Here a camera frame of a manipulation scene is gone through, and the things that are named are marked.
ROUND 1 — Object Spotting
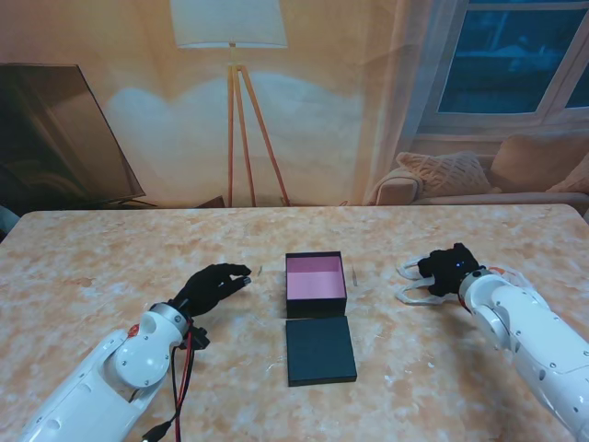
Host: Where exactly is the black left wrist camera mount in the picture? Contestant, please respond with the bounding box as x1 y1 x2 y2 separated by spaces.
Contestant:
186 323 212 352

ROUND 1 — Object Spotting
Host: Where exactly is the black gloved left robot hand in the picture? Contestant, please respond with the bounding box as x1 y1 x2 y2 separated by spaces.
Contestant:
167 262 253 320

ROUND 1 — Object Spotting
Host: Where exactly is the dark grey chair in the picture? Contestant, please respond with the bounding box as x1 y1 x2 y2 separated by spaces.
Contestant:
0 204 20 243

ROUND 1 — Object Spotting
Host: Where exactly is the tripod floor lamp white shade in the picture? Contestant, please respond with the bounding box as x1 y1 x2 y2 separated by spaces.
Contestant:
169 0 292 208

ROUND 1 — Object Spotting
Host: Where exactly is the white plastic bag orange logo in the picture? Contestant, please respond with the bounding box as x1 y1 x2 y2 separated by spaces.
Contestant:
396 256 528 308

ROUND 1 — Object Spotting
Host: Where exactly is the grey cable with black plug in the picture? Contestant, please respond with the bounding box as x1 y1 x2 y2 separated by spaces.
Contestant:
141 419 170 442

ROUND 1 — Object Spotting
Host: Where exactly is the red black left arm cable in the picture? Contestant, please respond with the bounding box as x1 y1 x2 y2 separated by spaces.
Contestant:
170 317 197 442

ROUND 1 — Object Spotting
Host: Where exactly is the white framed window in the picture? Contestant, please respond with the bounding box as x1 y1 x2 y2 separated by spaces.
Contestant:
416 0 589 139

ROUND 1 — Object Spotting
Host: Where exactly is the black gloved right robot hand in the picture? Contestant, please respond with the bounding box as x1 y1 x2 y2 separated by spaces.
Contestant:
416 242 482 297

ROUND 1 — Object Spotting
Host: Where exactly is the plain beige pillow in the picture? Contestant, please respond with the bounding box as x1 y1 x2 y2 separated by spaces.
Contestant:
488 133 589 193

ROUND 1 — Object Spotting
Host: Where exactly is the dark flat television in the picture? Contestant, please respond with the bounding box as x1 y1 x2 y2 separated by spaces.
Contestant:
0 63 147 208

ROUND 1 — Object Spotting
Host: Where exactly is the sheer cream curtain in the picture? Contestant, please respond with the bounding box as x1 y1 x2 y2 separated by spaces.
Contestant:
353 0 466 206

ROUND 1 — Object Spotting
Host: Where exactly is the cream knitted pillow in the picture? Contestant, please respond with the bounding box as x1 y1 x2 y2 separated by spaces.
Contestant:
396 150 493 197
546 154 589 194

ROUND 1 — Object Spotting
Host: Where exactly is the black gift box pink inside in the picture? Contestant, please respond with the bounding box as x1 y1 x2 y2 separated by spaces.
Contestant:
284 250 349 320

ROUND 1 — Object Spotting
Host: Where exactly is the black gift box lid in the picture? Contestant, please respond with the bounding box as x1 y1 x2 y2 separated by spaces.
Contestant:
284 315 359 389

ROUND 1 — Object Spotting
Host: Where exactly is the beige sofa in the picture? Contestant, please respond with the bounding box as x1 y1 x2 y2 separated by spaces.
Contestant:
367 154 589 206

